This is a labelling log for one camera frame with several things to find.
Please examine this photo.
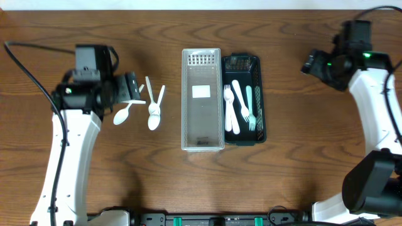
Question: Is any white spoon horizontal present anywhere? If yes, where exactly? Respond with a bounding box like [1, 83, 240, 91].
[121, 100, 146, 104]

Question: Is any white spoon diagonal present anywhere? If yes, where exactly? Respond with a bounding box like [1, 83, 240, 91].
[113, 104, 132, 125]

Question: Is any white spoon of pair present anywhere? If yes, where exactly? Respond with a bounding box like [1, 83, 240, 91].
[145, 77, 160, 114]
[148, 85, 165, 131]

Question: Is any mint green plastic fork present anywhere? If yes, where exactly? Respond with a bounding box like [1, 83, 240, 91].
[246, 85, 256, 131]

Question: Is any white fork tines down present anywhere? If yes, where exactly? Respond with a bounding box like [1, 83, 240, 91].
[232, 80, 249, 122]

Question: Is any white fork tines up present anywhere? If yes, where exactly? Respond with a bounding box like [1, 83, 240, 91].
[224, 85, 232, 132]

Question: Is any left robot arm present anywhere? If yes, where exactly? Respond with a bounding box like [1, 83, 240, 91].
[30, 45, 140, 225]

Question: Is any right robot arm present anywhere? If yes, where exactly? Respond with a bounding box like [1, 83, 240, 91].
[301, 20, 401, 224]

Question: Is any white label in tray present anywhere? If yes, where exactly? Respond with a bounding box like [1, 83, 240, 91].
[192, 85, 210, 99]

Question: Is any clear plastic organizer tray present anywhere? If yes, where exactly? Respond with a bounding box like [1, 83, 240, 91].
[181, 48, 225, 152]

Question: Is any black plastic mesh basket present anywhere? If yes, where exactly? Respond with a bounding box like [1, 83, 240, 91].
[222, 53, 267, 146]

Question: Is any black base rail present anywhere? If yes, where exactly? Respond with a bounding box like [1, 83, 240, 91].
[88, 208, 311, 226]

